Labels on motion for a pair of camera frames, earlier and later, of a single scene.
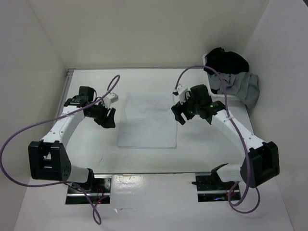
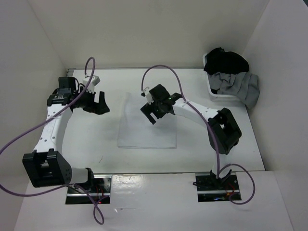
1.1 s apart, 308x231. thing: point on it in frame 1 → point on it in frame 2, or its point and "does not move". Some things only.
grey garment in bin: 243,85 does not move
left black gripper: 107,121 → 99,108
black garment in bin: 224,61 does not move
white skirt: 147,121 does not move
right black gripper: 178,108 → 147,109
